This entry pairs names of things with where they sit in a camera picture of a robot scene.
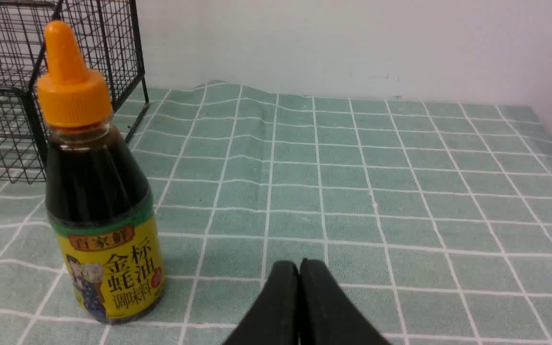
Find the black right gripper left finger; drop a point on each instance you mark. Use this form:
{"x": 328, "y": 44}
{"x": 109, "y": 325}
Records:
{"x": 271, "y": 320}

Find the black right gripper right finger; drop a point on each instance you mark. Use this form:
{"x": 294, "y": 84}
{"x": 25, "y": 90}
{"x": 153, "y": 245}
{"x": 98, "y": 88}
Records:
{"x": 327, "y": 315}

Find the dark oyster sauce bottle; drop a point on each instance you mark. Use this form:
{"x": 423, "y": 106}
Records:
{"x": 98, "y": 200}

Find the green checkered tablecloth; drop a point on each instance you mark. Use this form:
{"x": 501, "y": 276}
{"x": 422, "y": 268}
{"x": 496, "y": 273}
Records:
{"x": 435, "y": 218}

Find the black wire mesh shelf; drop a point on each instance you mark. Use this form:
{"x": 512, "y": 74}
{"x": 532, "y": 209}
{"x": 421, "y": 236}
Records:
{"x": 108, "y": 34}

